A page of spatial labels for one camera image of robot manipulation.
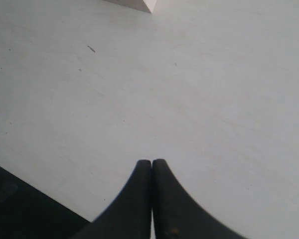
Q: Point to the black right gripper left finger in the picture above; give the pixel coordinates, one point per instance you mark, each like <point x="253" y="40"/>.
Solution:
<point x="129" y="215"/>

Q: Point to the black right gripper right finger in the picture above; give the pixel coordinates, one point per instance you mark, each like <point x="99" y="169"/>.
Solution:
<point x="176" y="215"/>

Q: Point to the large wooden cube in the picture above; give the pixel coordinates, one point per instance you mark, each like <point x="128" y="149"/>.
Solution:
<point x="141" y="5"/>

